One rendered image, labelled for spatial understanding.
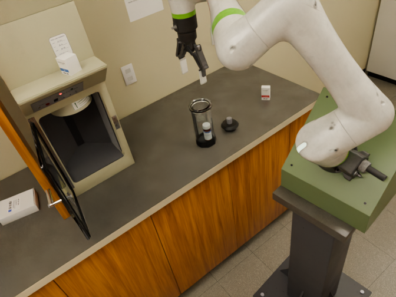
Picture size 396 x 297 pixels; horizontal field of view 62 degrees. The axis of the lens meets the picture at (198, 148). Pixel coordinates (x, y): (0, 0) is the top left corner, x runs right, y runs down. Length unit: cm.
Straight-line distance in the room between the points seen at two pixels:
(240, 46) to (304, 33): 16
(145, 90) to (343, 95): 130
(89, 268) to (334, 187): 103
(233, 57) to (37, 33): 69
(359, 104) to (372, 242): 158
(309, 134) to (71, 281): 110
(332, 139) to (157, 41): 124
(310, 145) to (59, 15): 93
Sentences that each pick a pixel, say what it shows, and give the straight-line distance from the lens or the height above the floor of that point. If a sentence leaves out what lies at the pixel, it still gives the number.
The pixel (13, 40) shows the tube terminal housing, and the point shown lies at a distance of 127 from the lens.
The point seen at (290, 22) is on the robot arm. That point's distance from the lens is 88.
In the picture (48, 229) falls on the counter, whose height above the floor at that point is 94.
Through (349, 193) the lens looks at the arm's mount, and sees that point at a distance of 127.
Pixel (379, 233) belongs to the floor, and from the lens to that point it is 254.
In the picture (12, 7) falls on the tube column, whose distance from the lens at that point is 125.
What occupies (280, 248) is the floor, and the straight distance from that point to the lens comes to 236.
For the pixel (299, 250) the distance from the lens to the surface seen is 171.
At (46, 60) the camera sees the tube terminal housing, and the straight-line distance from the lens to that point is 131.
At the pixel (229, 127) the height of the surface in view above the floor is 97.
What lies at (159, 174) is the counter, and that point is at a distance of 155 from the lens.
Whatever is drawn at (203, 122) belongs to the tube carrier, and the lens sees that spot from 153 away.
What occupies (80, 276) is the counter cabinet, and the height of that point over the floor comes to 78.
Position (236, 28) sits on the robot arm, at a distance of 90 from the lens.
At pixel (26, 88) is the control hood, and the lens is 129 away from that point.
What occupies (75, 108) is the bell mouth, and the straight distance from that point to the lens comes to 142.
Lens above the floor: 201
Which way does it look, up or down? 41 degrees down
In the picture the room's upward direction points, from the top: 11 degrees counter-clockwise
